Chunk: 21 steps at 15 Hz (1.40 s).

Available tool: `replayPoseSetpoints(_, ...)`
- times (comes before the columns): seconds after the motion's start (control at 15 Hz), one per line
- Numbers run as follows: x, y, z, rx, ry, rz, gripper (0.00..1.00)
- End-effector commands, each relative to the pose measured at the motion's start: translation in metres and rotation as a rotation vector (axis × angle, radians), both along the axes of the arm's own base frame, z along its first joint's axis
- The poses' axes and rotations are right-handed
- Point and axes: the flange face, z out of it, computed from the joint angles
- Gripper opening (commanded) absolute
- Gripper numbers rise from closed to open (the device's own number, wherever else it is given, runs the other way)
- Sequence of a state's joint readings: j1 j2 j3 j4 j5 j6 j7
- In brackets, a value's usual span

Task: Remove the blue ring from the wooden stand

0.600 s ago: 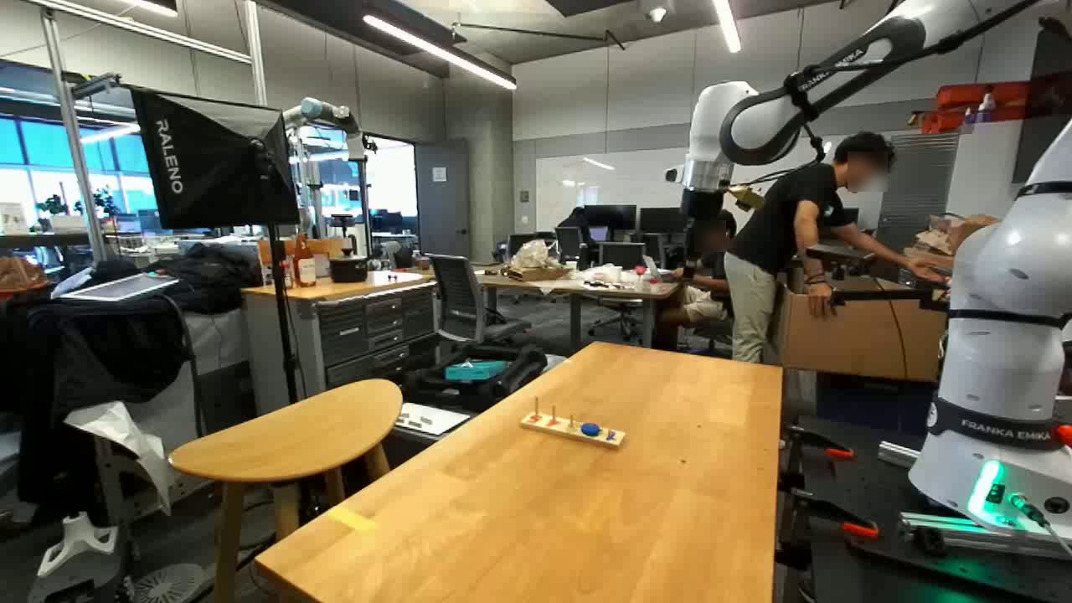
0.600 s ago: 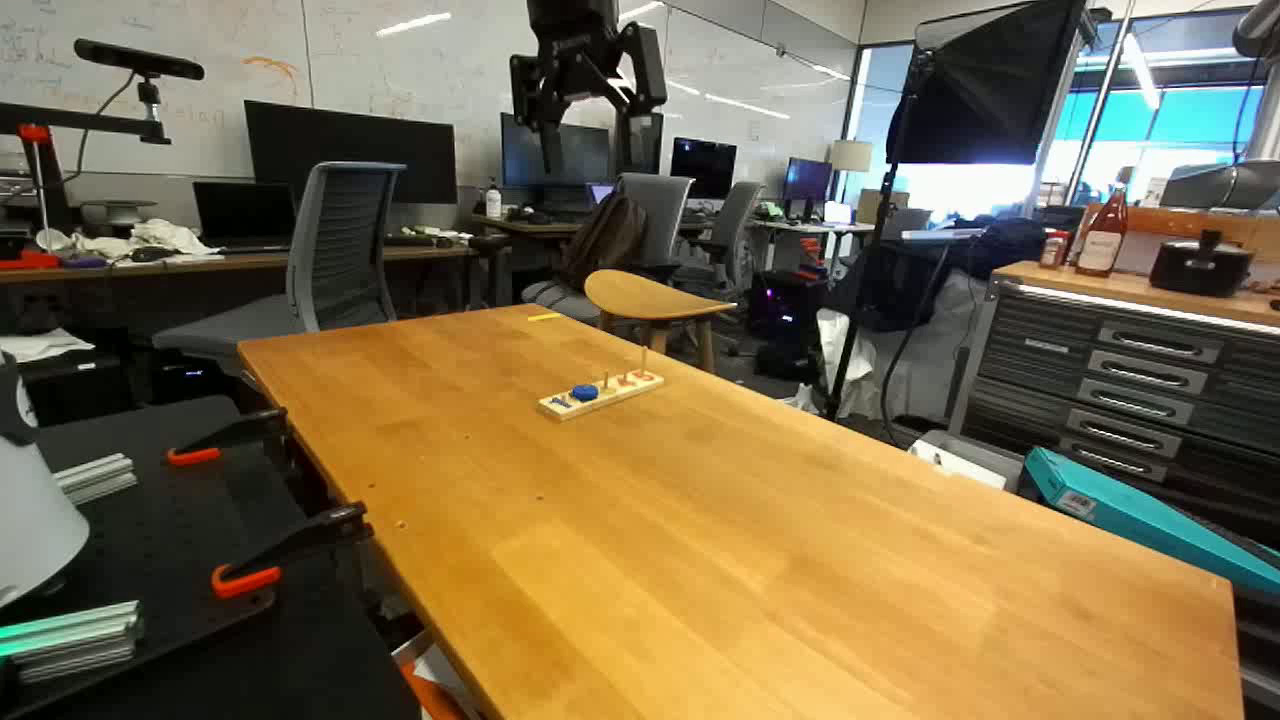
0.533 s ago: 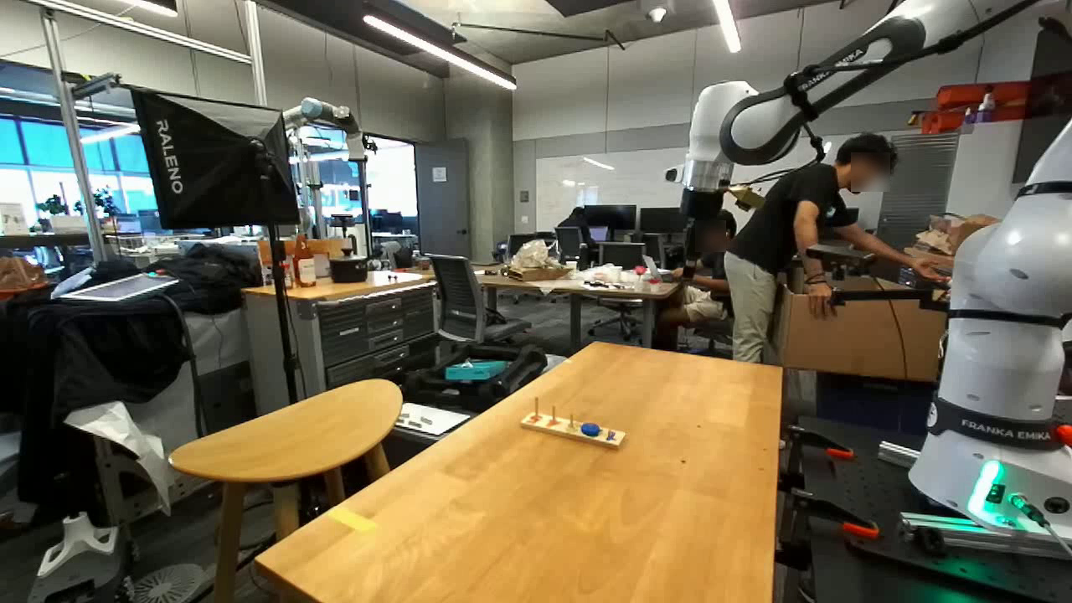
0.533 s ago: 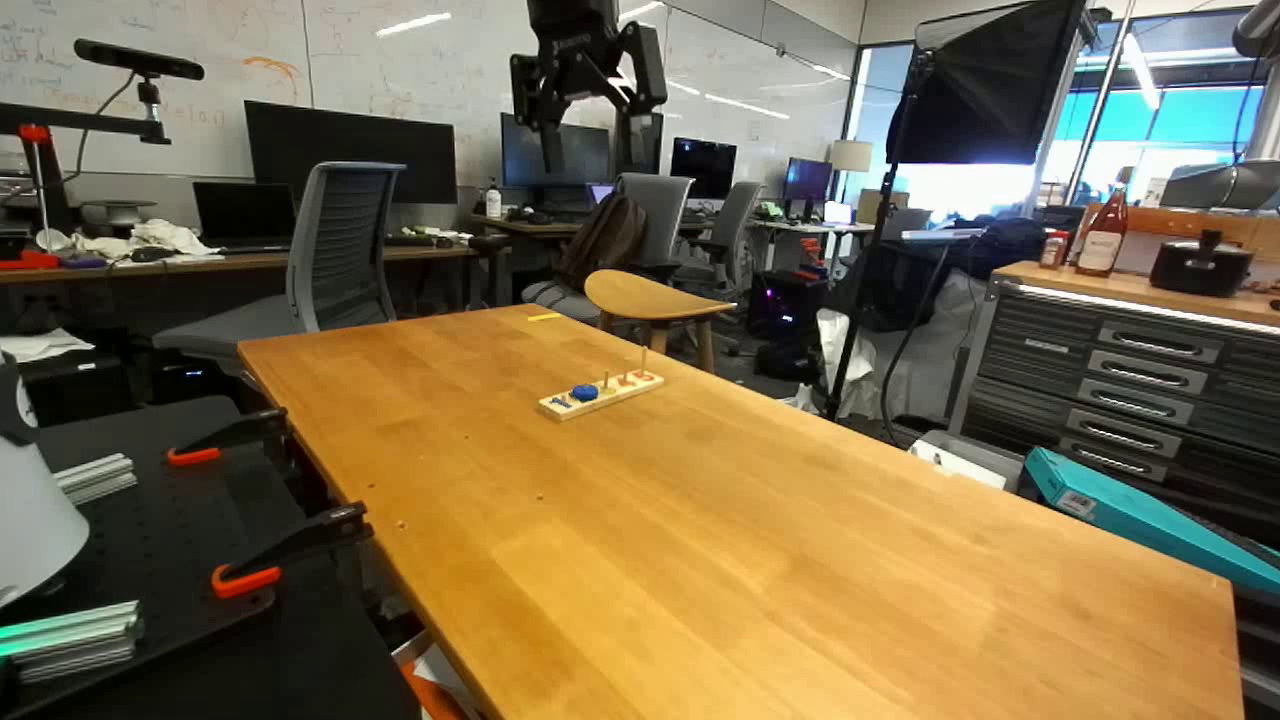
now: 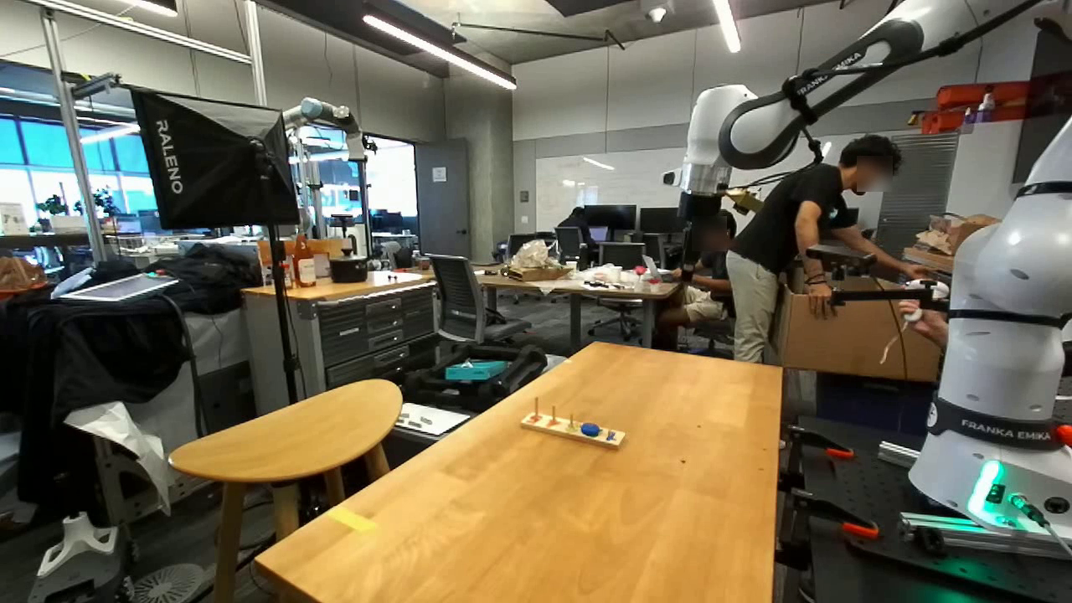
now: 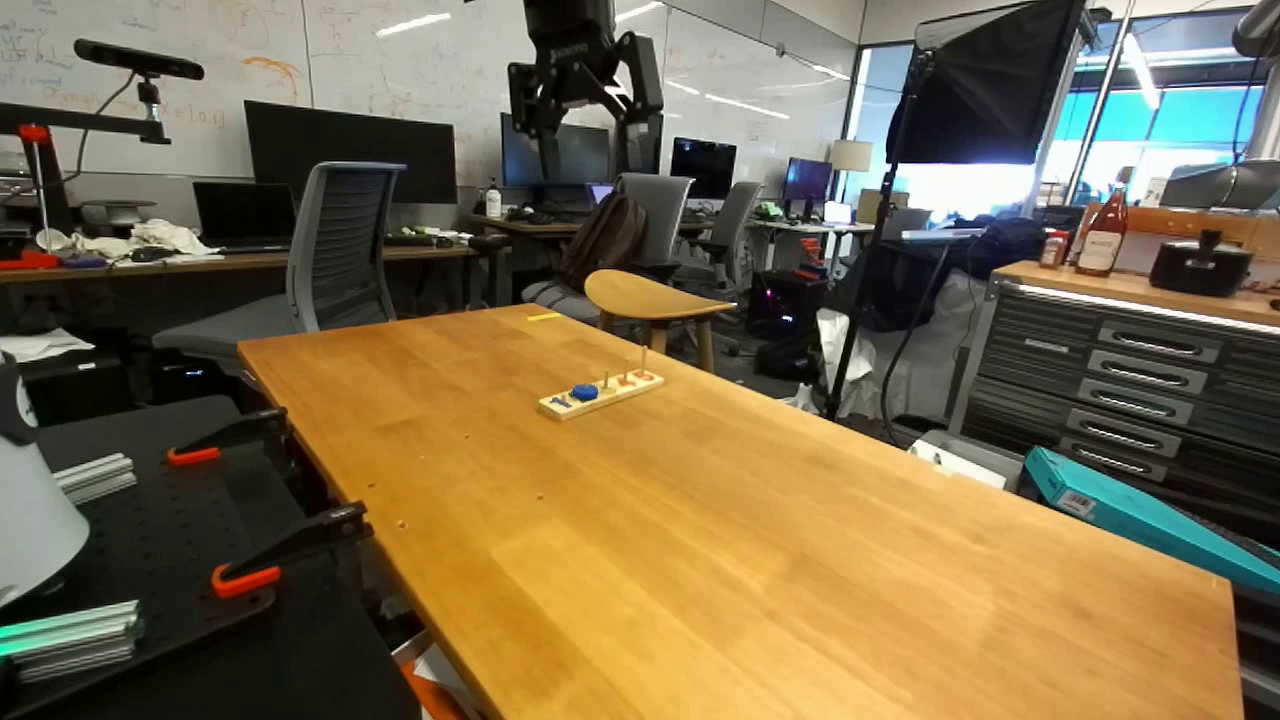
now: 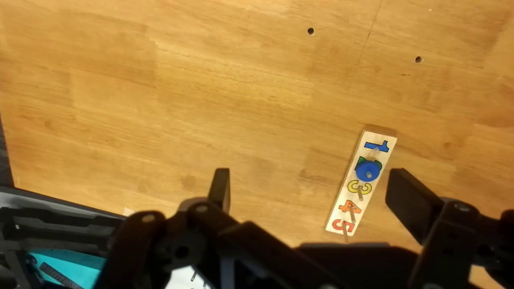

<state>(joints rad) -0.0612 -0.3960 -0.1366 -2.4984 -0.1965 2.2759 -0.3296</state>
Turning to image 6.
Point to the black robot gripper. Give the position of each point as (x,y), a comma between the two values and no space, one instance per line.
(569,33)

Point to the dark computer monitor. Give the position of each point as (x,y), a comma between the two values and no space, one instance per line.
(586,156)

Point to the small black monitor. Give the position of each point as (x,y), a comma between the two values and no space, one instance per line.
(707,164)

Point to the white small bottle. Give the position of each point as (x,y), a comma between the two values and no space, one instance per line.
(495,200)

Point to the small round wooden table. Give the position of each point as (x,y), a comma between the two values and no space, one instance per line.
(644,301)

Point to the blue lit monitor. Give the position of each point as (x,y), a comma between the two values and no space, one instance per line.
(804,177)

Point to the large black monitor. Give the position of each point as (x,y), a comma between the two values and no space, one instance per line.
(353,153)

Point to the white table lamp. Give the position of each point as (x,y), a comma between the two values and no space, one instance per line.
(851,156)

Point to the grey mesh office chair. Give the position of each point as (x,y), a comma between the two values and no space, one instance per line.
(340,246)

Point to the black computer tower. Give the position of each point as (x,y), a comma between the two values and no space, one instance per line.
(787,321)

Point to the black laptop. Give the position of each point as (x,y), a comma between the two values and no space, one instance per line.
(243,214)

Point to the black monitor screen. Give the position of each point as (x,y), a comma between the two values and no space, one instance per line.
(981,87)

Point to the long wooden desk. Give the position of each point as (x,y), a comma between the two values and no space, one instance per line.
(202,264)

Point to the white crumpled cloth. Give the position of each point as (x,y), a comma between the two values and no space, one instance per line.
(144,240)

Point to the white box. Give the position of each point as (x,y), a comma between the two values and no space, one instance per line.
(960,456)

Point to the red liquid bottle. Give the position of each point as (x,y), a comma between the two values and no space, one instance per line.
(1100,237)

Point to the grey drawer cabinet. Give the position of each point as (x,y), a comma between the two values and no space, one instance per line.
(1135,386)

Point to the silver aluminium extrusion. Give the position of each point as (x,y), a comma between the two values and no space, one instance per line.
(98,477)

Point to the black side table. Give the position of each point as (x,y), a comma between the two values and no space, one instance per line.
(163,561)

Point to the white lampshade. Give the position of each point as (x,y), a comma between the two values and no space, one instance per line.
(32,525)

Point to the teal long case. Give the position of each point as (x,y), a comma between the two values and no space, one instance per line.
(1145,523)

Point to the green tinted aluminium extrusion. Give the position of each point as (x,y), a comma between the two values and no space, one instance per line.
(70,638)

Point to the black bar camera on stand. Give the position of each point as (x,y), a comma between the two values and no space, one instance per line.
(134,60)

